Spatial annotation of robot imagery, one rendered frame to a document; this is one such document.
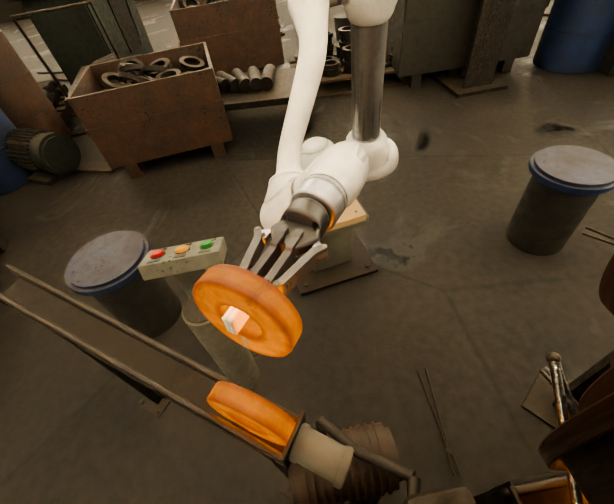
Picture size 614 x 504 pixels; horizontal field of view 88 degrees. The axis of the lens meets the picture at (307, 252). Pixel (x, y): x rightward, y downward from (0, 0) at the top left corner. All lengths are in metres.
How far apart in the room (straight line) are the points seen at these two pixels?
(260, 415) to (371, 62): 0.94
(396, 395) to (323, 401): 0.27
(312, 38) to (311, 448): 0.79
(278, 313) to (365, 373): 1.01
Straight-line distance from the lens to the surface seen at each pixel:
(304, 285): 1.56
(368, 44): 1.06
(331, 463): 0.58
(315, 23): 0.85
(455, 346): 1.47
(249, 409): 0.53
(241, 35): 4.01
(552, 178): 1.64
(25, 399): 1.89
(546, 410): 1.47
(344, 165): 0.59
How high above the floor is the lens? 1.27
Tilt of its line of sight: 47 degrees down
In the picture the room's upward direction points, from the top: 9 degrees counter-clockwise
